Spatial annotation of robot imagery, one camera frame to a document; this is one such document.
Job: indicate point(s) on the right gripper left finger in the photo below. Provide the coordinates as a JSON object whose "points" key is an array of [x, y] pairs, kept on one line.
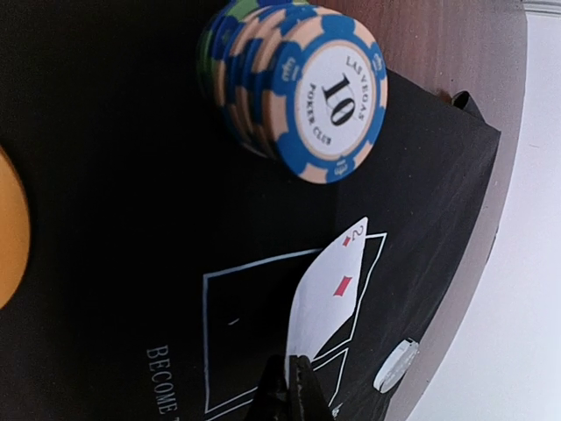
{"points": [[270, 401]]}

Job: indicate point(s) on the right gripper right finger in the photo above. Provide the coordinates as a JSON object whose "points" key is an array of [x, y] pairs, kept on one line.
{"points": [[308, 402]]}

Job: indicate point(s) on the two of diamonds card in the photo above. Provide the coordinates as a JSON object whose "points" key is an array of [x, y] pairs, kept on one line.
{"points": [[326, 296]]}

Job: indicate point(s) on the orange big blind button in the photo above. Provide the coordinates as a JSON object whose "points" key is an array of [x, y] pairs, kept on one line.
{"points": [[15, 229]]}

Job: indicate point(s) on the blue white chip stack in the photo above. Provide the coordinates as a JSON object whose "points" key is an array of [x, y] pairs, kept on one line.
{"points": [[295, 82]]}

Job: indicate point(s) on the black poker cloth mat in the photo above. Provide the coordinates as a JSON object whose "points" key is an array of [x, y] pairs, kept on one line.
{"points": [[164, 256]]}

